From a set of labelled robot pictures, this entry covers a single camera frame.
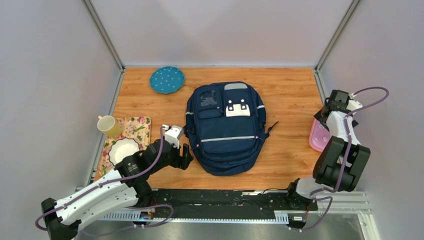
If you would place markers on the yellow mug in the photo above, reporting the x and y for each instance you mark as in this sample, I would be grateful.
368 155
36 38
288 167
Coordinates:
109 126

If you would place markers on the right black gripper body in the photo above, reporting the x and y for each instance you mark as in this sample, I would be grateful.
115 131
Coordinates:
318 116

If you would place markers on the teal polka dot plate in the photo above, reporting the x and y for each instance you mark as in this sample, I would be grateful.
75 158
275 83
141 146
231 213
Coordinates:
167 80

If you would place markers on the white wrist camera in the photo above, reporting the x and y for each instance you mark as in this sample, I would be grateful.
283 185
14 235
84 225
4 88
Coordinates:
173 135
352 105

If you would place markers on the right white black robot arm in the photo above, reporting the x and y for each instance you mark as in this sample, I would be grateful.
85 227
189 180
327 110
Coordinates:
342 161

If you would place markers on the floral placemat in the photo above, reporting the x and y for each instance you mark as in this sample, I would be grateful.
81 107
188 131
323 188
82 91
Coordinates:
136 128

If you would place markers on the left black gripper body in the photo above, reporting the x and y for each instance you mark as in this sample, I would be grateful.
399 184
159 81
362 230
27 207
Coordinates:
177 161

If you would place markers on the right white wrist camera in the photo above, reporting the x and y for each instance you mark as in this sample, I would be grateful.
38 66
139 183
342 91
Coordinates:
352 105

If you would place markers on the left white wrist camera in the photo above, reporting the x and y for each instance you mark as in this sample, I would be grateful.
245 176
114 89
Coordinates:
173 135

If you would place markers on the navy blue backpack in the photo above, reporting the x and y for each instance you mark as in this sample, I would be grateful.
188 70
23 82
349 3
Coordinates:
225 124

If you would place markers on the white scalloped bowl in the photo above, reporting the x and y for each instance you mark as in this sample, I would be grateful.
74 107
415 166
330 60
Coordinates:
121 149

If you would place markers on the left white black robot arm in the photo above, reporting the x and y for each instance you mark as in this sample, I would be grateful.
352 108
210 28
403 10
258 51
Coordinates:
125 186

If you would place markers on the pink cartoon pencil case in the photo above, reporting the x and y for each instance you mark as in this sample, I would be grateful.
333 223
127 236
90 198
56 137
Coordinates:
319 136

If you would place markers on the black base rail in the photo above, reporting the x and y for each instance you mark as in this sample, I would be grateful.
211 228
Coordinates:
221 204

